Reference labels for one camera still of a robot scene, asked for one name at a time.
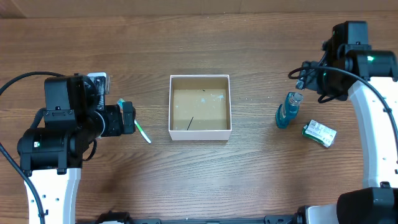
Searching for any blue mouthwash bottle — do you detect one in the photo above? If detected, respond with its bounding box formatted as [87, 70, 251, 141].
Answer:
[275, 92, 303, 129]

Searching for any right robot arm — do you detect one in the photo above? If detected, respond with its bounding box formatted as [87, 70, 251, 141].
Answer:
[288, 21, 397, 223]

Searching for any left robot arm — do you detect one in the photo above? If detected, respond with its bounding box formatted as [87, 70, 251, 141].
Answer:
[17, 72, 136, 223]

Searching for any green white toothbrush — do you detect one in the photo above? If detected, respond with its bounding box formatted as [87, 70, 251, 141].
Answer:
[118, 98, 152, 144]

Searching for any green white soap packet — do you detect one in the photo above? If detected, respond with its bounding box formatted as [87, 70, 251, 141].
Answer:
[302, 119, 337, 147]

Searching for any white cardboard box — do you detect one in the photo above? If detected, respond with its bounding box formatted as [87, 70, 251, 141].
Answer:
[168, 75, 232, 141]

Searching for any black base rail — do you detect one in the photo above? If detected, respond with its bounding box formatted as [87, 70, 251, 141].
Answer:
[77, 211, 296, 224]

